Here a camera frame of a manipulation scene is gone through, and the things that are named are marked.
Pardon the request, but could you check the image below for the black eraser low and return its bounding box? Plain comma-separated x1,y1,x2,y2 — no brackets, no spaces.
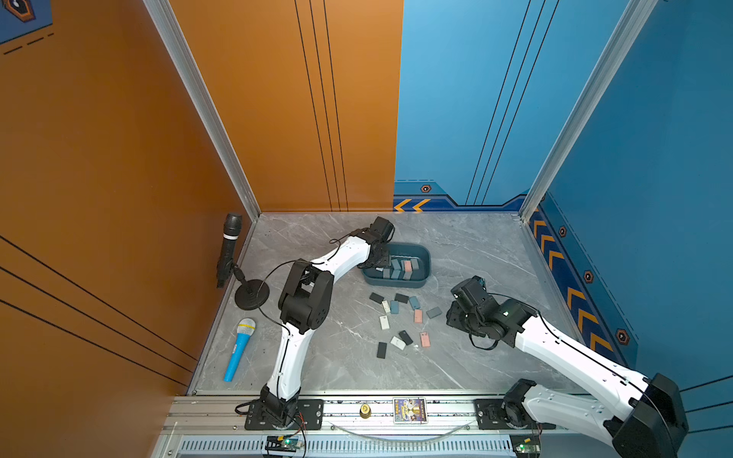
398,330,413,345

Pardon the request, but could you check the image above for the black eraser bottom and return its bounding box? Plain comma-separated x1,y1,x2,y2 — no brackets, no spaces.
376,342,387,359

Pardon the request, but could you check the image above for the green circuit board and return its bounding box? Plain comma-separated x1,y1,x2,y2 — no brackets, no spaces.
510,435,541,458
263,435,305,457

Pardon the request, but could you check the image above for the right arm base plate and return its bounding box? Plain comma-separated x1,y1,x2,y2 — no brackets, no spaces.
473,398,538,431

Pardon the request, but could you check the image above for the left green circuit board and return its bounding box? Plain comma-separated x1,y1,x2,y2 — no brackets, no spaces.
263,435,305,457

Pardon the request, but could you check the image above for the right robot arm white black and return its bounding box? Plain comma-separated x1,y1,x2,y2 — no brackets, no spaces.
447,293,689,457

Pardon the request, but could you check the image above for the aluminium front rail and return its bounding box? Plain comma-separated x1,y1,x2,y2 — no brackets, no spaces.
159,394,574,436

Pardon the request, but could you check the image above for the right green circuit board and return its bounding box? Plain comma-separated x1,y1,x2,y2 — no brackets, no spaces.
510,435,541,458

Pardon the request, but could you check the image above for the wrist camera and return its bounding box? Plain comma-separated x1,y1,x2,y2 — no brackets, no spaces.
368,217,394,244
450,276,491,312

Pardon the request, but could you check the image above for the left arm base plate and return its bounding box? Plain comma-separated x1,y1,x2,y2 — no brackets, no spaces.
244,399,325,431

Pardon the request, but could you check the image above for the pink eraser low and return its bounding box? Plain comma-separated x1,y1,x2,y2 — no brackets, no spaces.
420,332,431,348

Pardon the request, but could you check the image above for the brass knob on rail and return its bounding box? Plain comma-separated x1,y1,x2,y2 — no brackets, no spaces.
359,404,372,419

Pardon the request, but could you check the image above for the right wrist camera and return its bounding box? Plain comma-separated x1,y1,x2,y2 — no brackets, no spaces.
450,276,491,312

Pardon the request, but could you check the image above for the white eraser low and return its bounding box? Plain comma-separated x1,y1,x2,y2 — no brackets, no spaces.
391,337,407,350

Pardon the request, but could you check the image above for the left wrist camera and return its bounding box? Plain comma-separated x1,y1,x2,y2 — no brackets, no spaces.
368,217,394,244

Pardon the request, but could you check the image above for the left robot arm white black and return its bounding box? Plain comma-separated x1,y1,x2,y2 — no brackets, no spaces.
260,218,394,425

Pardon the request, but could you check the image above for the black microphone on stand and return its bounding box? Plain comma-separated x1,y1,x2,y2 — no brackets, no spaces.
217,213,245,288

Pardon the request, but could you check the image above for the colourful card on rail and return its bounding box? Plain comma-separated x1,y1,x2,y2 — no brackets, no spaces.
393,397,428,425

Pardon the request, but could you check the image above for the black round microphone base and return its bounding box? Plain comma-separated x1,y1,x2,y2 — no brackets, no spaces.
234,280,270,311

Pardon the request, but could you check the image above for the teal plastic storage box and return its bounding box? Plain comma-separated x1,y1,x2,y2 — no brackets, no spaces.
362,242,431,289

